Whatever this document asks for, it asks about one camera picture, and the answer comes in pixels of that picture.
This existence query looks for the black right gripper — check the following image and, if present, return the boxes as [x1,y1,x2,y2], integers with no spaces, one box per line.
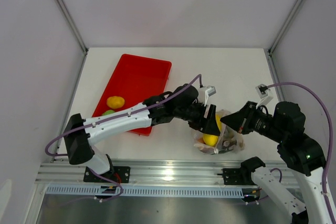
[219,100,286,142]

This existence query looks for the left aluminium frame post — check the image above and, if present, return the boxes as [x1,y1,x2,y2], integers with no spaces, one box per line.
[54,0,88,54]

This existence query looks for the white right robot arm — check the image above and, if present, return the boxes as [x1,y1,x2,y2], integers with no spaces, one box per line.
[221,101,335,223]

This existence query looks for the tan longan fruit bunch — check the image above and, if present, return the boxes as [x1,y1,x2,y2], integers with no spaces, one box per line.
[222,127,237,149]

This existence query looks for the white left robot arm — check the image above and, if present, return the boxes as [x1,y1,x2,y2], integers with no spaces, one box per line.
[64,84,221,182]

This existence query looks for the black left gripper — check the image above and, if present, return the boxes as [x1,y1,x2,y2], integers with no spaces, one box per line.
[174,100,219,135]

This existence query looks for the slotted grey cable duct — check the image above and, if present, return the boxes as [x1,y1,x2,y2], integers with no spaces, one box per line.
[46,184,244,198]

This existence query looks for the aluminium frame post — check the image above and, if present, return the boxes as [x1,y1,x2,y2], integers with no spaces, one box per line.
[268,0,306,57]
[54,0,88,54]

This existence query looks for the aluminium rail profile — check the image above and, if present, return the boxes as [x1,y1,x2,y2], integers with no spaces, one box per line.
[35,160,240,187]

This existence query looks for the yellow mango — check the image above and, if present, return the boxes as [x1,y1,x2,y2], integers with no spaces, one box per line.
[203,114,222,147]

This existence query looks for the green custard apple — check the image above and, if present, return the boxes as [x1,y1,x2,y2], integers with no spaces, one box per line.
[102,110,115,116]

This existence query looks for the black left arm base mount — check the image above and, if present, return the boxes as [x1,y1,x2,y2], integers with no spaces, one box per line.
[83,166,131,184]

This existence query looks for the sliced cured ham piece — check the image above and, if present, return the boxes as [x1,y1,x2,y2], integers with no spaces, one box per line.
[194,140,245,155]

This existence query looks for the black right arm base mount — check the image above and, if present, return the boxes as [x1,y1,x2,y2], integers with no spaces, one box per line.
[217,168,255,186]

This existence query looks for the red plastic tray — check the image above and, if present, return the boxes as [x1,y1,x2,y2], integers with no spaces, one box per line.
[91,54,173,137]

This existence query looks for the clear zip top bag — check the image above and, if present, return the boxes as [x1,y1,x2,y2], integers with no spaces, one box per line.
[191,110,245,155]

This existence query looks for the yellow potato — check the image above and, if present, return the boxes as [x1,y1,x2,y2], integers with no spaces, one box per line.
[106,96,125,110]

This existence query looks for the right aluminium frame post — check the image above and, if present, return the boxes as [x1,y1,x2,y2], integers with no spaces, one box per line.
[268,0,306,57]

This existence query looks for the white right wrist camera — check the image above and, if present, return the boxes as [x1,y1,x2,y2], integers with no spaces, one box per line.
[255,84,274,107]

